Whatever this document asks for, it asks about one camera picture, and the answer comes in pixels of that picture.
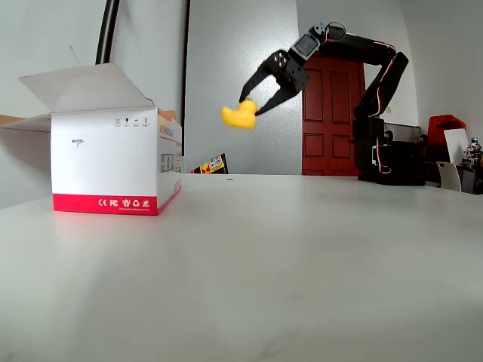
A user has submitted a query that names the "black yellow packet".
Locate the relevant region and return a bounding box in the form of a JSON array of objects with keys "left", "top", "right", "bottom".
[{"left": 189, "top": 152, "right": 229, "bottom": 175}]

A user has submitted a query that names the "red wooden door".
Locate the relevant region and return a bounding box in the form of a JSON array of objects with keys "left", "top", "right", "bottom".
[{"left": 301, "top": 48, "right": 367, "bottom": 176}]

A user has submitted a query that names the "yellow rubber duck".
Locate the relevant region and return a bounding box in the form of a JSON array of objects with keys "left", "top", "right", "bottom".
[{"left": 220, "top": 98, "right": 259, "bottom": 132}]

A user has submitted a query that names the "grey metal rack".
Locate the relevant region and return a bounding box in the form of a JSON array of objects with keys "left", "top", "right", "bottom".
[{"left": 383, "top": 121, "right": 423, "bottom": 145}]

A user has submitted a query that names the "white chair back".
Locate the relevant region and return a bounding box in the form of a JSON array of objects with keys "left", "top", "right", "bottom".
[{"left": 435, "top": 161, "right": 463, "bottom": 193}]

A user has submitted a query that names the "open cardboard box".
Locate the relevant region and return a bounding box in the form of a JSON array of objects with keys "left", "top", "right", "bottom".
[{"left": 0, "top": 63, "right": 183, "bottom": 217}]

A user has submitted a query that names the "grey frosted partition panel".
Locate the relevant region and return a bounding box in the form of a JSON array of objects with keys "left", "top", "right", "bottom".
[{"left": 183, "top": 0, "right": 303, "bottom": 176}]

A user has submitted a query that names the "white board panel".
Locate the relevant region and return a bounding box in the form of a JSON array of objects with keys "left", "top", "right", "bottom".
[{"left": 442, "top": 127, "right": 472, "bottom": 164}]

